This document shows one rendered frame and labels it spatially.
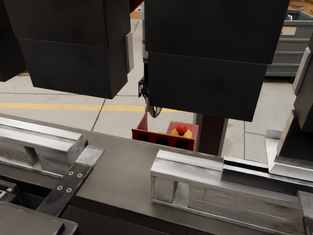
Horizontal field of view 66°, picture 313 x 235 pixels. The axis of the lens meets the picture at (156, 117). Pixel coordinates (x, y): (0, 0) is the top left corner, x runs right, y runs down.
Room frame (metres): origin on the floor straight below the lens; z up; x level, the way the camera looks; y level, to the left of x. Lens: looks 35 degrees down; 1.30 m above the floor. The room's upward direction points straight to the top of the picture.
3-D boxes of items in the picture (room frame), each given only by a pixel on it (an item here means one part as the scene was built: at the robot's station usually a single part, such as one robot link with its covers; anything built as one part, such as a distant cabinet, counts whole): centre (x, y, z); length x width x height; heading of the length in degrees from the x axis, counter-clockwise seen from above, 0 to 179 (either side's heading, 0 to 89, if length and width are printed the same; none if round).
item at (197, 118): (1.05, -0.28, 0.39); 0.18 x 0.18 x 0.77; 87
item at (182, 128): (0.65, -0.09, 0.79); 0.04 x 0.04 x 0.04
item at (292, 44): (2.85, -1.34, 0.36); 0.80 x 0.60 x 0.72; 87
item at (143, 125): (0.65, -0.04, 0.75); 0.20 x 0.16 x 0.18; 75
